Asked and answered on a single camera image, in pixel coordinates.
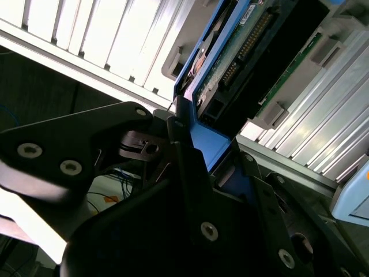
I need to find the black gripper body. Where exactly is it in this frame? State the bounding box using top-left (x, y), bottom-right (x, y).
top-left (59, 173), bottom-right (289, 277)

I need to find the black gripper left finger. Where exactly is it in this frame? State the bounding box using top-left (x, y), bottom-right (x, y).
top-left (0, 96), bottom-right (223, 244)

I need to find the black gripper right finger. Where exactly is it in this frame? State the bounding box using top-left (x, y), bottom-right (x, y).
top-left (236, 149), bottom-right (369, 277)

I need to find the hard disk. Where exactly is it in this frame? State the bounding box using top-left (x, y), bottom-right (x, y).
top-left (172, 0), bottom-right (331, 204)

